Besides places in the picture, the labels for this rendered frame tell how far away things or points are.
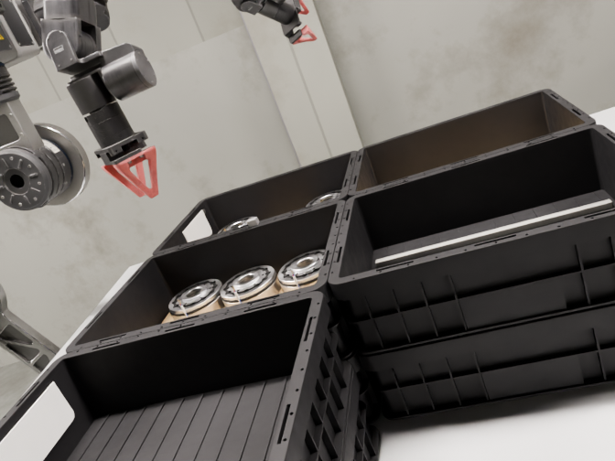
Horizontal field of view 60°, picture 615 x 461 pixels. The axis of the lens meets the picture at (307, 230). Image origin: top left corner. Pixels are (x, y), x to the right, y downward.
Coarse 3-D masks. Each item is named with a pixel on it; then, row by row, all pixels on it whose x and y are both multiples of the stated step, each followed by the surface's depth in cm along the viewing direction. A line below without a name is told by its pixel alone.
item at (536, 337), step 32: (544, 320) 61; (576, 320) 61; (608, 320) 60; (384, 352) 67; (416, 352) 66; (448, 352) 65; (480, 352) 66; (512, 352) 65; (544, 352) 64; (576, 352) 63; (608, 352) 63; (384, 384) 70; (416, 384) 68; (448, 384) 68; (480, 384) 68; (512, 384) 66; (544, 384) 65; (576, 384) 65; (384, 416) 72
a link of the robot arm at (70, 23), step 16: (48, 0) 78; (64, 0) 78; (80, 0) 78; (48, 16) 78; (64, 16) 78; (80, 16) 79; (48, 32) 79; (80, 32) 79; (96, 32) 83; (80, 48) 79; (96, 48) 83
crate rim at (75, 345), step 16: (320, 208) 91; (272, 224) 93; (336, 224) 81; (208, 240) 98; (336, 240) 76; (160, 256) 100; (320, 272) 68; (128, 288) 91; (304, 288) 66; (320, 288) 65; (112, 304) 86; (240, 304) 68; (256, 304) 66; (96, 320) 82; (176, 320) 71; (192, 320) 69; (80, 336) 78; (128, 336) 72
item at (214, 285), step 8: (208, 280) 99; (216, 280) 97; (208, 288) 95; (216, 288) 94; (176, 296) 97; (200, 296) 93; (208, 296) 92; (176, 304) 95; (184, 304) 93; (192, 304) 92; (200, 304) 90; (176, 312) 91
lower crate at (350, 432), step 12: (348, 408) 60; (360, 408) 68; (348, 420) 58; (360, 420) 64; (348, 432) 57; (360, 432) 64; (372, 432) 70; (348, 444) 56; (360, 444) 61; (372, 444) 68; (348, 456) 55; (360, 456) 61; (372, 456) 66
